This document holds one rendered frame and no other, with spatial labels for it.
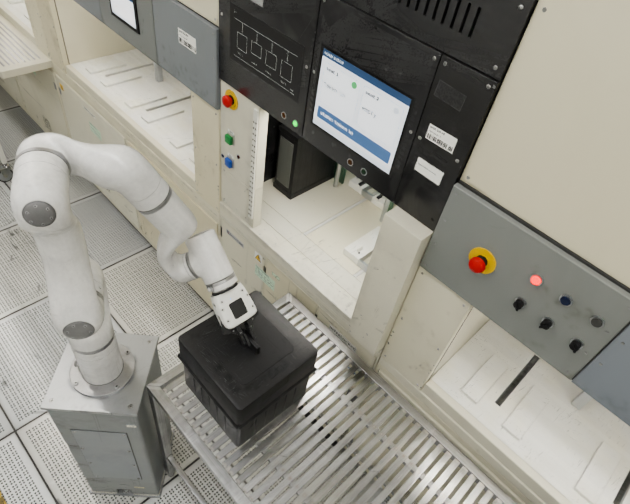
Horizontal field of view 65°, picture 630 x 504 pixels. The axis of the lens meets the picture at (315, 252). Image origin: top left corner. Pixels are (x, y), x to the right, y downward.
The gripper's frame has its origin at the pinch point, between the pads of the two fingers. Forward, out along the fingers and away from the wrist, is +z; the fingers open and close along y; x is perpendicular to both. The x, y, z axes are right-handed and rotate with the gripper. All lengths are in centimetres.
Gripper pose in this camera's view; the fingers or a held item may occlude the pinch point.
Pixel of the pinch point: (247, 337)
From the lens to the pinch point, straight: 140.4
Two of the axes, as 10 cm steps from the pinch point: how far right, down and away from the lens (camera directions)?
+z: 3.8, 9.0, 2.0
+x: -5.8, 0.6, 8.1
